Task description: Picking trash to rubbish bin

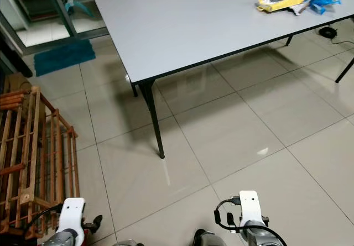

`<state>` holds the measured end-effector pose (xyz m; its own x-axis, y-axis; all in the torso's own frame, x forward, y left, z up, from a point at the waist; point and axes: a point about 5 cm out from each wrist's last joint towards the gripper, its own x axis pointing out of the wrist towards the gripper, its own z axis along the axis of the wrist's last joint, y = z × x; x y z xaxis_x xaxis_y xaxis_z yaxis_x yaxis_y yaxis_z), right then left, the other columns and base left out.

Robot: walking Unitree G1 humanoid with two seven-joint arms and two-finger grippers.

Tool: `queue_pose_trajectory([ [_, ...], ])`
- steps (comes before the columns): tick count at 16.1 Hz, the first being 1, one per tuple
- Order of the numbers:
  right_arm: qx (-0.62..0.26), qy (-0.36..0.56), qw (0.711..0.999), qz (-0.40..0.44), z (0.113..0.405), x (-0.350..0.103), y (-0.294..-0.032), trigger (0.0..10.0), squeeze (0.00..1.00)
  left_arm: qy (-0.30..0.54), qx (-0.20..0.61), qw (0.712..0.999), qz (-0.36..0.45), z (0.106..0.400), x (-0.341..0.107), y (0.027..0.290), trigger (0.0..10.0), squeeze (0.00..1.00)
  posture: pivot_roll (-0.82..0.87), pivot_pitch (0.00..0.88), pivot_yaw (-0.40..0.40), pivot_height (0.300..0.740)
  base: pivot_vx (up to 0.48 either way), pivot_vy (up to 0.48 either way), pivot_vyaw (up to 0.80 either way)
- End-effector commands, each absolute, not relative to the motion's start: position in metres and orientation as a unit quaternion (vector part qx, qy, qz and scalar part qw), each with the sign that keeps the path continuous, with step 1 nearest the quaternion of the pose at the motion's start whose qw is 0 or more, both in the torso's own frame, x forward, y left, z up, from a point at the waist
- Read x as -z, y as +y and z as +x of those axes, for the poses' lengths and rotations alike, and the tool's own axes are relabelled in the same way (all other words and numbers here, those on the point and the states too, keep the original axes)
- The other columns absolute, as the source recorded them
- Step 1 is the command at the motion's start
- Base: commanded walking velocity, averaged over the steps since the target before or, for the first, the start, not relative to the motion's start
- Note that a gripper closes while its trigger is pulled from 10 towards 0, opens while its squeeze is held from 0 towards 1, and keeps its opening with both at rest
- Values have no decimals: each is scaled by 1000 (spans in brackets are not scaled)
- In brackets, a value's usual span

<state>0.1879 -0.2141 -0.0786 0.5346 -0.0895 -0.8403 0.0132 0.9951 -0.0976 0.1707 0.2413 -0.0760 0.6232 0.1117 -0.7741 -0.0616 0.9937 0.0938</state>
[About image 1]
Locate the yellow white headset package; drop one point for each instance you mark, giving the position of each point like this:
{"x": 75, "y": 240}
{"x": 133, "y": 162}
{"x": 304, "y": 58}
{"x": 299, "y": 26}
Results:
{"x": 276, "y": 3}

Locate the light blue snack wrapper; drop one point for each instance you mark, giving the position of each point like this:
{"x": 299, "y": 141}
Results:
{"x": 323, "y": 1}

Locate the wooden slatted crate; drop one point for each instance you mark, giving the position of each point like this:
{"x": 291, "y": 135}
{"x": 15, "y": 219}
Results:
{"x": 33, "y": 146}

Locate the blue door mat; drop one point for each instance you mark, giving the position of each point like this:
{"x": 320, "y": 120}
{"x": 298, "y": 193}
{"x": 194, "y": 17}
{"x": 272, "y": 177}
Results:
{"x": 63, "y": 58}

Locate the grey folding table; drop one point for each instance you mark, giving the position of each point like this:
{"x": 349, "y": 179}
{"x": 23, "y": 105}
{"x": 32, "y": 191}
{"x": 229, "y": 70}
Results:
{"x": 199, "y": 30}

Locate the teal broom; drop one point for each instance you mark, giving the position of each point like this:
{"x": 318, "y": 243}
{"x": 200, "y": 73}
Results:
{"x": 74, "y": 7}

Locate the brown low shelf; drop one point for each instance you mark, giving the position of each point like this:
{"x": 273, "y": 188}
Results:
{"x": 33, "y": 3}

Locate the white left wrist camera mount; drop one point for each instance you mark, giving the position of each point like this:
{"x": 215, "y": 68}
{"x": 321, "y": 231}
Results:
{"x": 72, "y": 215}

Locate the dark metal sliding door frame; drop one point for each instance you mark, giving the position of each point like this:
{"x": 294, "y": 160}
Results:
{"x": 61, "y": 8}

